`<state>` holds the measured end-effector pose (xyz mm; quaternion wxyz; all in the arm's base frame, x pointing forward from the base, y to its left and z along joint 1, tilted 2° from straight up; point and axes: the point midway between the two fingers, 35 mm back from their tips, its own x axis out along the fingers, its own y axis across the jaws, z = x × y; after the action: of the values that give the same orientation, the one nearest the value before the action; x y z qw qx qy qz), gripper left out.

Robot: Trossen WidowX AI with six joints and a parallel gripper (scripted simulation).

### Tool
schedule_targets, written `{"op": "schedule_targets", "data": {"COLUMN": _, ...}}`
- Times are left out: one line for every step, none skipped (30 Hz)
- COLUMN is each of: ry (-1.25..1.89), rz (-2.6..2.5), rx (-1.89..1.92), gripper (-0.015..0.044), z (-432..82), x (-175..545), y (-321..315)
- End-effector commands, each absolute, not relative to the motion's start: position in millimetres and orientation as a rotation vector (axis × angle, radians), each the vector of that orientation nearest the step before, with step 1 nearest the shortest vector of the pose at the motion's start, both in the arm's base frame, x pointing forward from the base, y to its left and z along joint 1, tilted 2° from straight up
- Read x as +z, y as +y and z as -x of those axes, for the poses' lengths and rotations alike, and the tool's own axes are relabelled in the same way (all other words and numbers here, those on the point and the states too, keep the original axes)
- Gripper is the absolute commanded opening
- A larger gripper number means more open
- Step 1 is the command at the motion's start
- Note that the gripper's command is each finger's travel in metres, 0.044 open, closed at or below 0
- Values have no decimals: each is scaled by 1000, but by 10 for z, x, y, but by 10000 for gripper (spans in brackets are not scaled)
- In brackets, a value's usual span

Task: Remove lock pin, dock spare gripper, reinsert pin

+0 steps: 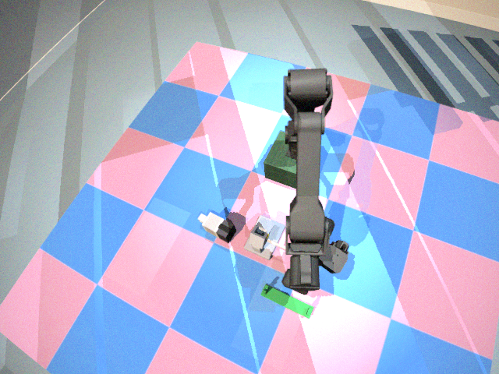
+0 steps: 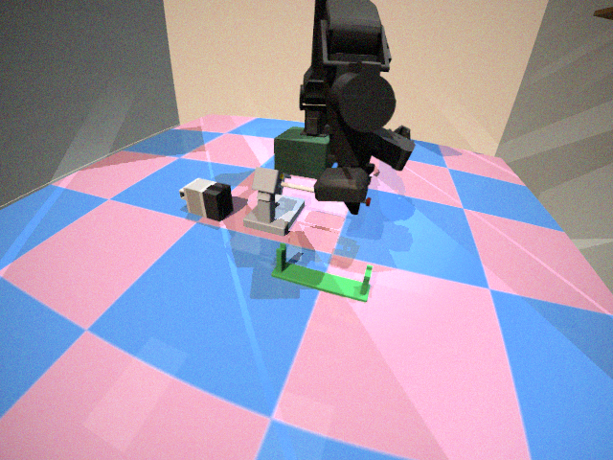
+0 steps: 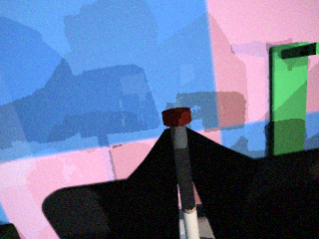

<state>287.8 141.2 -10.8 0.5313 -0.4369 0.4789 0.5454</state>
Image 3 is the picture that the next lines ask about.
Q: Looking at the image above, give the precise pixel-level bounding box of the long pin with red cap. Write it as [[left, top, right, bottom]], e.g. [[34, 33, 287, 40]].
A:
[[161, 108, 199, 239]]

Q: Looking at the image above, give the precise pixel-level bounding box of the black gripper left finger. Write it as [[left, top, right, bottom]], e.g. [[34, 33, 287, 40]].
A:
[[42, 128, 180, 239]]

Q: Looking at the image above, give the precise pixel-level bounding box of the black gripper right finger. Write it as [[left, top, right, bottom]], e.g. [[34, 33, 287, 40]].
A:
[[186, 127, 319, 239]]

